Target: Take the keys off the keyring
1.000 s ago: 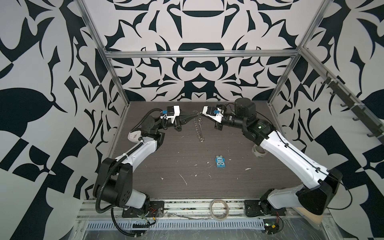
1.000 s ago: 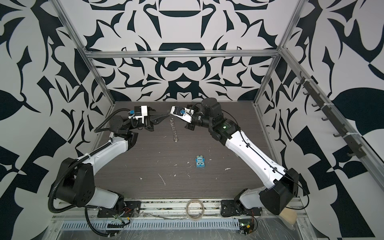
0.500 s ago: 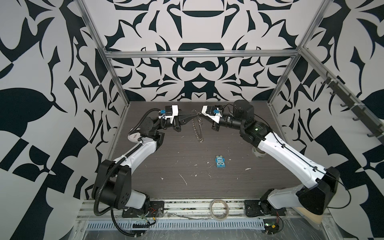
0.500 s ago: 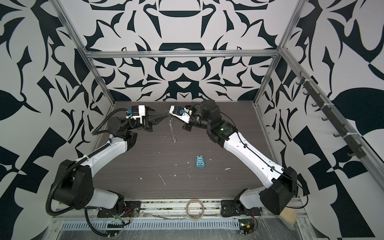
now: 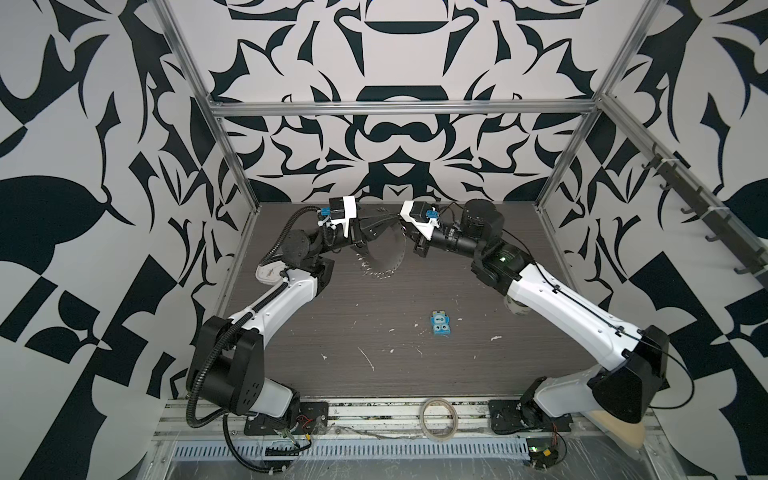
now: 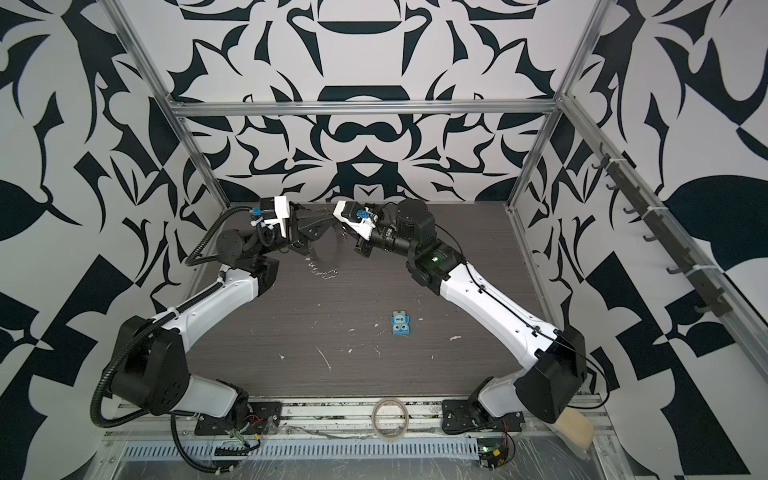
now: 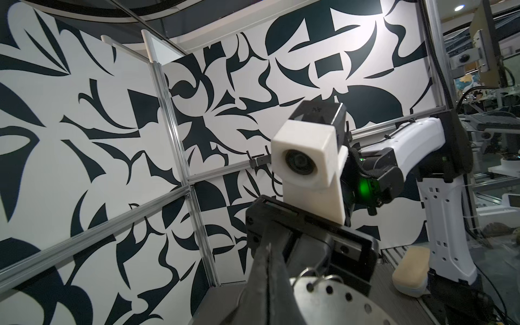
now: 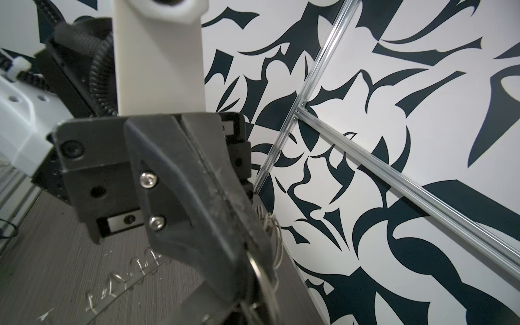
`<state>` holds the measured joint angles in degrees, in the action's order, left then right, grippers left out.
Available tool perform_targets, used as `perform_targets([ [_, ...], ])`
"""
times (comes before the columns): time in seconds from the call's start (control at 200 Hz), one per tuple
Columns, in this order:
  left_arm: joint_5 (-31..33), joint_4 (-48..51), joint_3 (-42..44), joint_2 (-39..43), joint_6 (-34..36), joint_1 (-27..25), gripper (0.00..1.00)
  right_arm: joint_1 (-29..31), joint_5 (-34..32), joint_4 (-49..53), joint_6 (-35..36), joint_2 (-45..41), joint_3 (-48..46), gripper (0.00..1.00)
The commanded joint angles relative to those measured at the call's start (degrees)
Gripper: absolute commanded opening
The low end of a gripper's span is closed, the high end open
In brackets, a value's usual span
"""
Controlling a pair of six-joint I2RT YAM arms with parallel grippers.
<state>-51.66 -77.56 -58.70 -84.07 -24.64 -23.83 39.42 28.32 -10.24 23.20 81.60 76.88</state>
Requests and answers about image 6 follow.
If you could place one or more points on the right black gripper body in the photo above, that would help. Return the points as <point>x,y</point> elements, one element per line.
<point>382,243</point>

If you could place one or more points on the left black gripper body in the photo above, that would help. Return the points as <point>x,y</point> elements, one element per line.
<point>296,243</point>

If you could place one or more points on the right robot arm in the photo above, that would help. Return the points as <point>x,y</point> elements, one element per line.
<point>552,361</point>

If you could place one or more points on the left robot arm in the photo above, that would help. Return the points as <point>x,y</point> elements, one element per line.
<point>148,371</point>

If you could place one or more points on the blue owl eraser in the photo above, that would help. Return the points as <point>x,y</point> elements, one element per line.
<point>400,322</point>

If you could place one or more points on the clear tape roll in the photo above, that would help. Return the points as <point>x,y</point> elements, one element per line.
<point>390,420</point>

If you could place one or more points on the green circuit board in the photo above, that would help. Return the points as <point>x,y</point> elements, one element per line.
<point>492,454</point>

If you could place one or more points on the beige foam pad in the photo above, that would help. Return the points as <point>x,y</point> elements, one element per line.
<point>576,432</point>

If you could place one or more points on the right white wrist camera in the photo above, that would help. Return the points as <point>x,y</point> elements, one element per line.
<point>355,212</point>

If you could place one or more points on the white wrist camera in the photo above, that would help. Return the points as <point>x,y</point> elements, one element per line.
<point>272,211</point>
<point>355,212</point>

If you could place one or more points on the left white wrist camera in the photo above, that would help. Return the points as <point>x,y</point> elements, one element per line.
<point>272,211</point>

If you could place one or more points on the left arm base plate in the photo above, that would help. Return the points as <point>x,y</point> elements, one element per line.
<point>252,418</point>

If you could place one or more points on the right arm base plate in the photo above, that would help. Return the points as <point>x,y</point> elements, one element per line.
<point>463,416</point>

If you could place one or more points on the white slotted cable duct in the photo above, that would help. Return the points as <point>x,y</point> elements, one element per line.
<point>326,449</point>

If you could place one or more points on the black wall hook rack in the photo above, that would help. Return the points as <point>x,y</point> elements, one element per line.
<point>664,229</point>

